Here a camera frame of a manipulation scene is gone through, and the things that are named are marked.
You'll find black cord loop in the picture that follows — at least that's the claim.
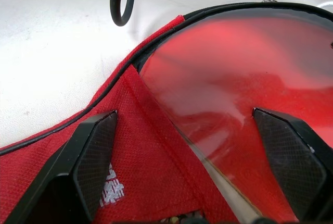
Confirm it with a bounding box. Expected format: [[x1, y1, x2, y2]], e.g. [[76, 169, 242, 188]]
[[109, 0, 136, 27]]

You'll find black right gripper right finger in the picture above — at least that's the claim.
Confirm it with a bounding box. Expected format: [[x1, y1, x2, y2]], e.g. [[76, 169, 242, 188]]
[[251, 107, 333, 224]]

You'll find red and black zip pouch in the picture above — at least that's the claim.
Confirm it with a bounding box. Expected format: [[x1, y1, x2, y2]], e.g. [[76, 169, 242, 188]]
[[0, 0, 333, 224]]

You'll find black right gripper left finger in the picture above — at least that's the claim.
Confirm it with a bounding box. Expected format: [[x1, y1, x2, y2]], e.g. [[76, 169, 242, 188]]
[[4, 110, 119, 224]]

